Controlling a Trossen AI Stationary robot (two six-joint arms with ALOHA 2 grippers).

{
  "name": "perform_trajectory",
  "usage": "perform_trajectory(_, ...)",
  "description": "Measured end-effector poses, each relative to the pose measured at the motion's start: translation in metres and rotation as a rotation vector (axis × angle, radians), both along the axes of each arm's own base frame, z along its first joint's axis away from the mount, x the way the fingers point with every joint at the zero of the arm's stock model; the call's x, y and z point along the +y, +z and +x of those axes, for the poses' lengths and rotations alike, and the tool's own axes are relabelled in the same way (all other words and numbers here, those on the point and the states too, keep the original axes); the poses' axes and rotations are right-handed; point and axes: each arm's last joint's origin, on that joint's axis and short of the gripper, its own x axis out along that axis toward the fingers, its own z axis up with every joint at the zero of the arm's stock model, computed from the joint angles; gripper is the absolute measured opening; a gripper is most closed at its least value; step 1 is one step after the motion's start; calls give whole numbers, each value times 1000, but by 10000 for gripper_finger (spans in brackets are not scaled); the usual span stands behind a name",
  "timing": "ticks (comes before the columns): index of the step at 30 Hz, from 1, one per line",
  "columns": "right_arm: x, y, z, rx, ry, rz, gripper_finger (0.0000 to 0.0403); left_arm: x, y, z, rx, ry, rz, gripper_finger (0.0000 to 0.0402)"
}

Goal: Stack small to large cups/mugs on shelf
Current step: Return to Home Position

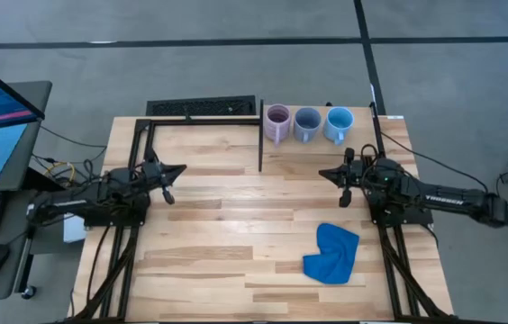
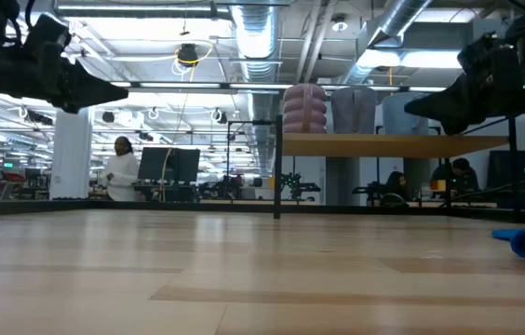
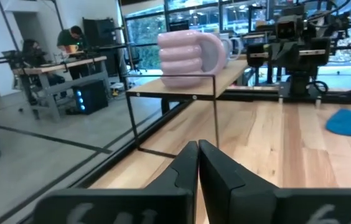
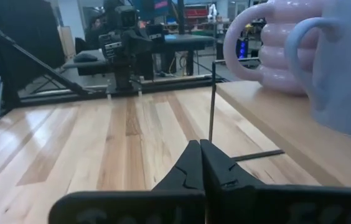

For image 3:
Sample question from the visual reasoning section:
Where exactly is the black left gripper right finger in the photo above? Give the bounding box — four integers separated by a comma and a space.
199, 139, 351, 224

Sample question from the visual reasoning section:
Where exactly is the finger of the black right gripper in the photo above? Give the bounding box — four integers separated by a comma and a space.
270, 42, 287, 62
286, 42, 301, 62

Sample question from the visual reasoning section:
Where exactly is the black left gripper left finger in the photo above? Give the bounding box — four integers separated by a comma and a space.
34, 140, 199, 224

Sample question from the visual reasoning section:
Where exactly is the large white mug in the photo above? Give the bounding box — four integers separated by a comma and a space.
230, 36, 244, 62

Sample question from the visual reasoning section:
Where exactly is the grey lavender mug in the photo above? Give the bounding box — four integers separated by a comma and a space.
200, 32, 234, 75

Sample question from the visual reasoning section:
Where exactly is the pink ribbed mug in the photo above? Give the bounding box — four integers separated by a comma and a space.
157, 30, 227, 88

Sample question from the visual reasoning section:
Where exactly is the blue cloth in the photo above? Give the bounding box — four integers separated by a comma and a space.
325, 108, 351, 139

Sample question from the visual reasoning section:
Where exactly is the black computer with blue lights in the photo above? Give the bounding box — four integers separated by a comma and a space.
72, 79, 110, 115

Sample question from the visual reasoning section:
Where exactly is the black office chair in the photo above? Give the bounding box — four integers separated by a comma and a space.
124, 46, 147, 74

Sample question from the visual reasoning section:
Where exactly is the wooden top desk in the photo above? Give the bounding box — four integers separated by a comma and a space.
12, 55, 111, 123

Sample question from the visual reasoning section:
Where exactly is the black cabinet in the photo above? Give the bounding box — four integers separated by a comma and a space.
82, 17, 117, 47

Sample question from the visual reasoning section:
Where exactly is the person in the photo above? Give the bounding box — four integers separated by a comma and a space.
21, 39, 67, 103
56, 25, 88, 80

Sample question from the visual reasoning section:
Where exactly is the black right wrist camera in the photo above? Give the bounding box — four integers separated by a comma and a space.
276, 14, 301, 42

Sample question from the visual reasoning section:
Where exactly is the wooden shelf with black frame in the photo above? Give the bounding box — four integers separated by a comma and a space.
125, 58, 250, 159

